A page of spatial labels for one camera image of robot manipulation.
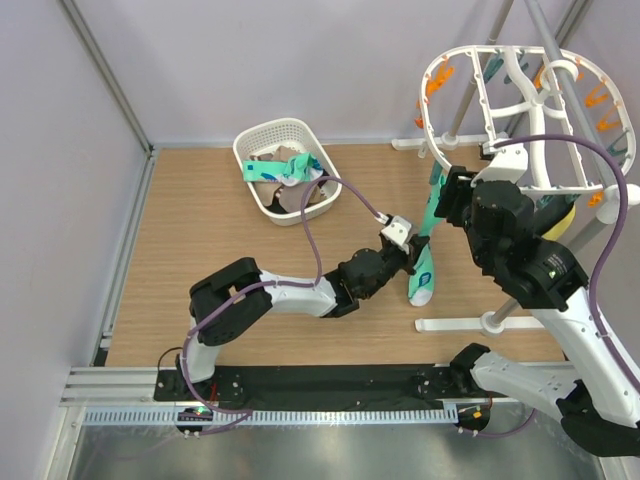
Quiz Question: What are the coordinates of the teal patterned sock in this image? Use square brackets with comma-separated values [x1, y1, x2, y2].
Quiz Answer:
[408, 173, 446, 307]
[242, 153, 324, 186]

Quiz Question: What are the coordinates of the white round clip hanger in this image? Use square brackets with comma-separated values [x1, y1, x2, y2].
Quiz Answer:
[418, 45, 637, 196]

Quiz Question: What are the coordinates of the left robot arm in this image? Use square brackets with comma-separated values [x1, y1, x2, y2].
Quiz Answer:
[176, 235, 430, 400]

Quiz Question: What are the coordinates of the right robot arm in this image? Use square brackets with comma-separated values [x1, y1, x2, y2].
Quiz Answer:
[435, 166, 639, 457]

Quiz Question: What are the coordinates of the yellow sock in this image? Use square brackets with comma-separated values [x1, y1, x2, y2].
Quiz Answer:
[542, 203, 576, 241]

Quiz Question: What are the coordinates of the white and grey drying rack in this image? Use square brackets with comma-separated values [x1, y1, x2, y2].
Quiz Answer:
[415, 1, 617, 332]

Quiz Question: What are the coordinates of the white perforated plastic basket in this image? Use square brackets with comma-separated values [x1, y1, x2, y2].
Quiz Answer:
[232, 118, 342, 226]

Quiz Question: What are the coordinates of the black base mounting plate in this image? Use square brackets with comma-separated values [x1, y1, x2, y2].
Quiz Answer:
[152, 363, 496, 404]

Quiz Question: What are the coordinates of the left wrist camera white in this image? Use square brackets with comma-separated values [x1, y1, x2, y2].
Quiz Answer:
[380, 215, 414, 254]

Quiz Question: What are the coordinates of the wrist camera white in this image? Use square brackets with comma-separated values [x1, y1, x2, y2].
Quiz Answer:
[472, 142, 529, 186]
[380, 215, 414, 254]

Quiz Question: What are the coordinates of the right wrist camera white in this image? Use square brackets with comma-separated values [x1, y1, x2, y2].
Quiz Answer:
[472, 142, 529, 186]

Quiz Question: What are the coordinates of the slotted grey cable duct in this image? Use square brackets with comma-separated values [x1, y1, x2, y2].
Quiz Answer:
[83, 404, 458, 427]

